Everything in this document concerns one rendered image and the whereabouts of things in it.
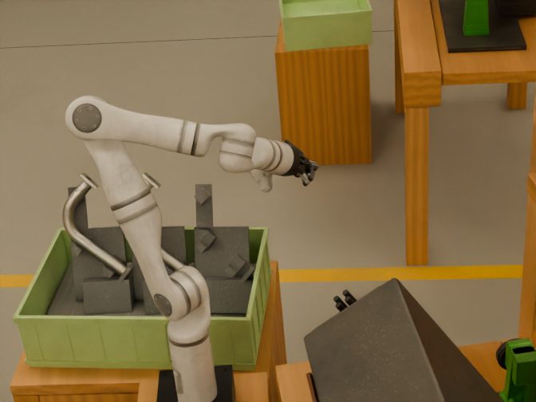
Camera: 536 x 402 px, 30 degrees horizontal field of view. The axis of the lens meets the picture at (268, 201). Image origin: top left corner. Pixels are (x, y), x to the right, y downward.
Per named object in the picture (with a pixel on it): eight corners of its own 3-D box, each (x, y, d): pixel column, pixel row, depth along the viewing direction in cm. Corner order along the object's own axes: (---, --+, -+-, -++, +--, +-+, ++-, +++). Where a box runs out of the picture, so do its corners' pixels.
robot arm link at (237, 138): (259, 126, 208) (194, 112, 207) (251, 167, 208) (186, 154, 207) (256, 127, 215) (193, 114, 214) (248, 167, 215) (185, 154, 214)
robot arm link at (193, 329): (181, 257, 219) (190, 320, 228) (149, 277, 213) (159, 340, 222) (210, 270, 214) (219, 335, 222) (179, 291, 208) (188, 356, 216)
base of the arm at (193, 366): (179, 410, 225) (170, 350, 217) (175, 384, 233) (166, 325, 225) (220, 403, 226) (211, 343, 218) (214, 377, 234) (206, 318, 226)
